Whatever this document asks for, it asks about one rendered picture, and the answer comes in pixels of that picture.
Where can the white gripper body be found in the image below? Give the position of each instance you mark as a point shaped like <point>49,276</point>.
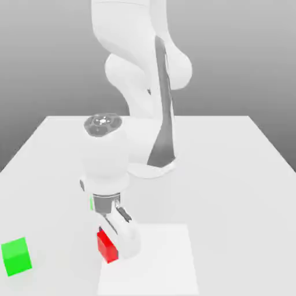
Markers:
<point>126,233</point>

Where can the small red cube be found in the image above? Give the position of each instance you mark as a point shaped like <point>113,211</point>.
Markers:
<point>105,246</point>

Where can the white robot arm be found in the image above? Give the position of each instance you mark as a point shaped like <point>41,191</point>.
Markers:
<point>129,69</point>

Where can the small green cube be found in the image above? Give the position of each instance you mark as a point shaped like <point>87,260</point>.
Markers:
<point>16,256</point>

